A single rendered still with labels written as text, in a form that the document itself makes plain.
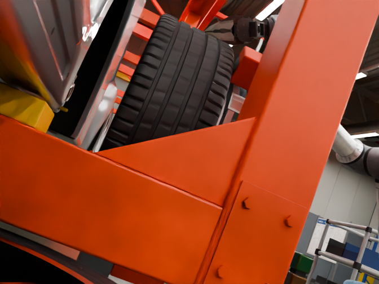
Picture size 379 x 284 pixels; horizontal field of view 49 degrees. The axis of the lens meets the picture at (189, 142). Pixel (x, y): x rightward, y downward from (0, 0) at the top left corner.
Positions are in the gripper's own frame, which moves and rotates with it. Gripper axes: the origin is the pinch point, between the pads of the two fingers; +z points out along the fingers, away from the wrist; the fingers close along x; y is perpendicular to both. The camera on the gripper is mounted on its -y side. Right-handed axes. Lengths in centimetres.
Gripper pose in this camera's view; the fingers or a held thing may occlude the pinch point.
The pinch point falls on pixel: (208, 31)
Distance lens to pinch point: 131.7
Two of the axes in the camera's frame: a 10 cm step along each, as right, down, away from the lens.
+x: -0.5, -9.9, -1.6
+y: -1.2, -1.5, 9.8
